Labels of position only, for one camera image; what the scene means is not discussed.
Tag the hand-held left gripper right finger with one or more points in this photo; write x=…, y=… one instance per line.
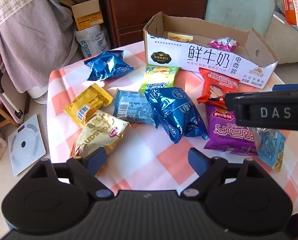
x=197, y=162

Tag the white bathroom scale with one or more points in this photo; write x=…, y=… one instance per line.
x=26, y=145

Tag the plaid fabric cover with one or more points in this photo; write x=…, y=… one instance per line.
x=31, y=35

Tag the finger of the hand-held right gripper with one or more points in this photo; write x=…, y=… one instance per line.
x=251, y=98
x=286, y=88

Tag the white bag with blue print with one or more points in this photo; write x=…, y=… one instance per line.
x=94, y=42

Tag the light blue yellow-edged snack packet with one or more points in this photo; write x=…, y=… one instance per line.
x=271, y=147

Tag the red snack packet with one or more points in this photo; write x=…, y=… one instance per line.
x=216, y=87

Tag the blue foil snack packet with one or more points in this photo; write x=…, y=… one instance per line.
x=175, y=112
x=106, y=65

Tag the white round appliance base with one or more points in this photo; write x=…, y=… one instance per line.
x=39, y=97

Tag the cream gold croissant packet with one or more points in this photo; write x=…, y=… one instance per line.
x=99, y=132

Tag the light blue barcode snack packet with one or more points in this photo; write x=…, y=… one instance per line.
x=131, y=106

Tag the light green cushion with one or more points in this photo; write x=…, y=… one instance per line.
x=239, y=2

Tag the small yellow snack packet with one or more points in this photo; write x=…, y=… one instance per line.
x=180, y=38

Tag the white printed cardboard carton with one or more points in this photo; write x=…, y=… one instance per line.
x=169, y=55

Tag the green snack packet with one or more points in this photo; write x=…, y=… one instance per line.
x=159, y=77

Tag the small open cardboard box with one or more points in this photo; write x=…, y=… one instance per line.
x=86, y=12

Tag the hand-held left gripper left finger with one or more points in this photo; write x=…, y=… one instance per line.
x=97, y=161

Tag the purple snack packet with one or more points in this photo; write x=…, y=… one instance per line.
x=226, y=135

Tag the pink white checkered tablecloth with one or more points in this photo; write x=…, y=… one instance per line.
x=164, y=155

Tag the pink suitcase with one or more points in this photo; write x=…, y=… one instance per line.
x=4, y=100

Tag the small pink snack packet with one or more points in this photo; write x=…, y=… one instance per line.
x=222, y=43

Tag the dark wooden cabinet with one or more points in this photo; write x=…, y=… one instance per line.
x=149, y=7

